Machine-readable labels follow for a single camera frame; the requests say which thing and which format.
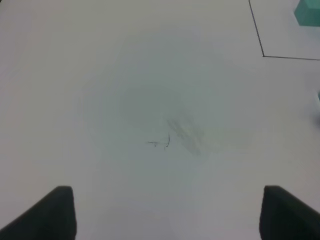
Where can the green template block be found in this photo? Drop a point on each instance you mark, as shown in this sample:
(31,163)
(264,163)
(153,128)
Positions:
(307,13)

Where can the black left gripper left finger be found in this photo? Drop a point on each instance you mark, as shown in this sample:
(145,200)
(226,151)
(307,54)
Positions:
(51,218)

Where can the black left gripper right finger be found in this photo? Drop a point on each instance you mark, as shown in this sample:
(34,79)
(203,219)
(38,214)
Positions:
(284,217)

